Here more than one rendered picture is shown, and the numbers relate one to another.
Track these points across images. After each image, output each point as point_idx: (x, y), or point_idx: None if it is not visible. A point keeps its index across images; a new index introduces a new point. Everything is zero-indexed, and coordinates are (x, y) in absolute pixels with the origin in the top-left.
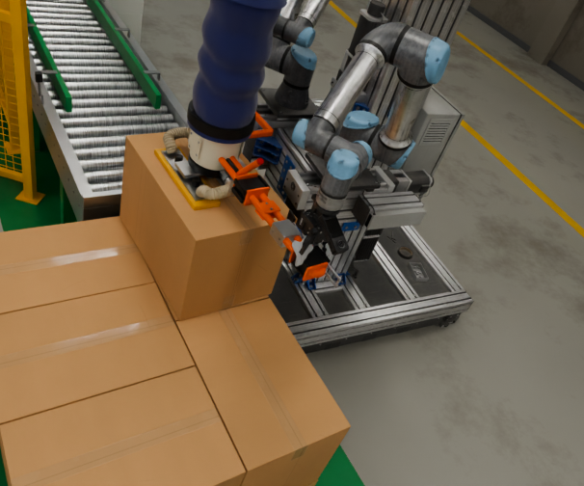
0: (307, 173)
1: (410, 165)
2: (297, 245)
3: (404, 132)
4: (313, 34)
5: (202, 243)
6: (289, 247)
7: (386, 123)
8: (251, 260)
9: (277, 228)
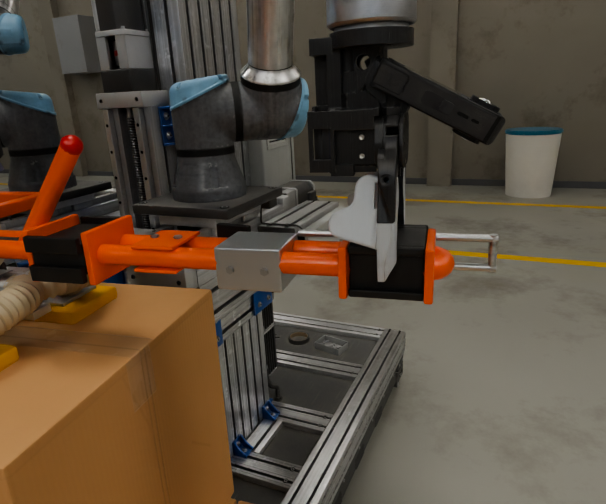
0: (159, 230)
1: (271, 185)
2: (350, 218)
3: (289, 44)
4: (23, 23)
5: (33, 464)
6: (313, 262)
7: (252, 48)
8: (175, 439)
9: (238, 248)
